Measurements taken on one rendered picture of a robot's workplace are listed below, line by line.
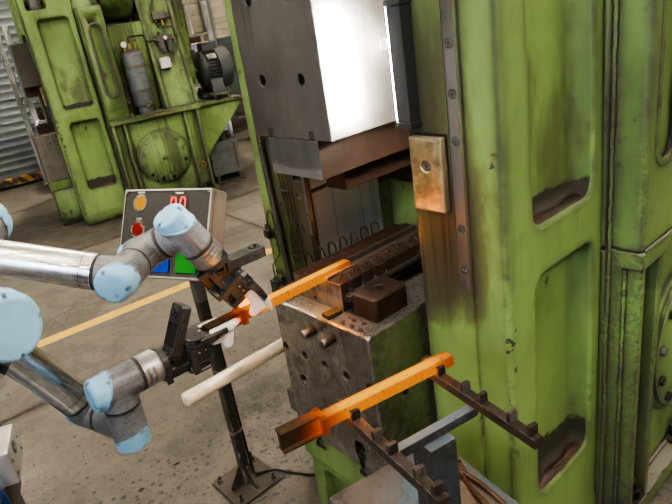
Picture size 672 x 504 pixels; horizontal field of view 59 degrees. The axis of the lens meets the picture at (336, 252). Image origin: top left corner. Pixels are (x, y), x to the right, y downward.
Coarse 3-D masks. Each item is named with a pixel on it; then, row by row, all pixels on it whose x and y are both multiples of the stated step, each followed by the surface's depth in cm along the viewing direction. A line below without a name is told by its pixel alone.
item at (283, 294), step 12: (336, 264) 160; (348, 264) 161; (312, 276) 155; (324, 276) 156; (288, 288) 150; (300, 288) 151; (276, 300) 147; (228, 312) 141; (240, 312) 140; (204, 324) 137; (216, 324) 136; (240, 324) 141
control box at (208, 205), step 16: (128, 192) 191; (144, 192) 189; (160, 192) 186; (176, 192) 184; (192, 192) 181; (208, 192) 179; (224, 192) 184; (128, 208) 191; (144, 208) 188; (160, 208) 185; (192, 208) 180; (208, 208) 178; (224, 208) 184; (128, 224) 190; (144, 224) 187; (208, 224) 178
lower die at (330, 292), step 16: (416, 224) 182; (368, 240) 178; (400, 240) 172; (416, 240) 172; (336, 256) 170; (368, 256) 164; (400, 256) 165; (304, 272) 163; (336, 272) 157; (352, 272) 158; (368, 272) 158; (384, 272) 162; (320, 288) 159; (336, 288) 153; (336, 304) 156; (352, 304) 156
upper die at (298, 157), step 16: (384, 128) 151; (400, 128) 155; (272, 144) 151; (288, 144) 146; (304, 144) 142; (320, 144) 138; (336, 144) 142; (352, 144) 145; (368, 144) 149; (384, 144) 153; (400, 144) 157; (272, 160) 154; (288, 160) 149; (304, 160) 144; (320, 160) 139; (336, 160) 143; (352, 160) 146; (368, 160) 150; (304, 176) 146; (320, 176) 142
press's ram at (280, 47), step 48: (240, 0) 140; (288, 0) 128; (336, 0) 127; (240, 48) 147; (288, 48) 133; (336, 48) 130; (384, 48) 138; (288, 96) 140; (336, 96) 132; (384, 96) 142
